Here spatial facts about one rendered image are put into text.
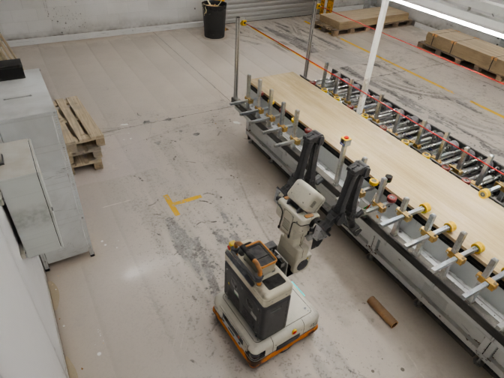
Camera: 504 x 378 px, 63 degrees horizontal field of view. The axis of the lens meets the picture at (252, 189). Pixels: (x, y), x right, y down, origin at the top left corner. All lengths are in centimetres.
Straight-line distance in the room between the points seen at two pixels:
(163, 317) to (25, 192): 168
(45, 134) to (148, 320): 170
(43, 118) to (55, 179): 55
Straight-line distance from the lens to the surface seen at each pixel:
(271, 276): 292
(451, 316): 394
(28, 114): 342
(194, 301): 378
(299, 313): 341
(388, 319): 385
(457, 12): 326
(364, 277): 418
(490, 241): 363
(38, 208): 270
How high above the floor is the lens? 303
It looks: 38 degrees down
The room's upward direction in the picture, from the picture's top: 4 degrees clockwise
